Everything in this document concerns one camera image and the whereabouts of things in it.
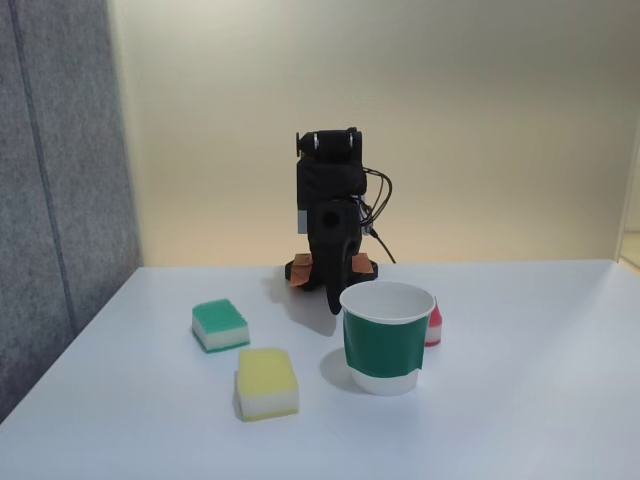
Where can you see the red and white sponge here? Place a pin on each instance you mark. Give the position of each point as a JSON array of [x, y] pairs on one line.
[[435, 330]]

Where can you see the orange tape piece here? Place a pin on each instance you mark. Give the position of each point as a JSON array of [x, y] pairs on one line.
[[301, 270], [362, 264]]

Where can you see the white paper cup green band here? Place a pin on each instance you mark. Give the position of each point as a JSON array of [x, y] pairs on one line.
[[382, 345]]

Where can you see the green and white sponge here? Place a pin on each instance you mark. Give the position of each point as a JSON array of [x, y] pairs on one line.
[[217, 317]]

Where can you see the yellow and white sponge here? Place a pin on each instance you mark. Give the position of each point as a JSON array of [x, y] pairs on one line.
[[265, 377]]

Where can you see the grey felt partition panel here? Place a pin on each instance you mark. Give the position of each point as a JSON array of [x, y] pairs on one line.
[[60, 200]]

